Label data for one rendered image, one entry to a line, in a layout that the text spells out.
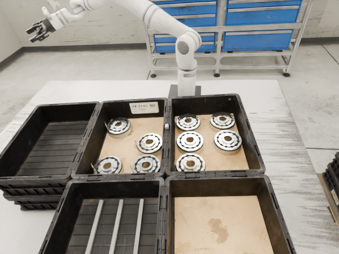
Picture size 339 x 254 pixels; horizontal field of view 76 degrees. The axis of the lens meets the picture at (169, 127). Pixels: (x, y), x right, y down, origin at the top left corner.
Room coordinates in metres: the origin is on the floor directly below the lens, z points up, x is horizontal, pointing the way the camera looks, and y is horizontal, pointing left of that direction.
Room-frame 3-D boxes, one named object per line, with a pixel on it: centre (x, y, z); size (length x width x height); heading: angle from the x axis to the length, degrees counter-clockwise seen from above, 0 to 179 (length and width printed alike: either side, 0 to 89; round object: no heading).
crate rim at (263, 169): (0.55, -0.14, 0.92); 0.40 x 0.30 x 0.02; 174
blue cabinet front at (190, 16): (2.47, -0.29, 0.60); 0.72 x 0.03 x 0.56; 78
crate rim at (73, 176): (0.58, 0.16, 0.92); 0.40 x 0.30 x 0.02; 174
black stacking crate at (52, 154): (0.61, 0.46, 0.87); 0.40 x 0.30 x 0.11; 174
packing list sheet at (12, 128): (0.85, 0.86, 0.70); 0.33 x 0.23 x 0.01; 168
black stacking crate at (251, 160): (0.55, -0.14, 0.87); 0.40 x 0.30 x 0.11; 174
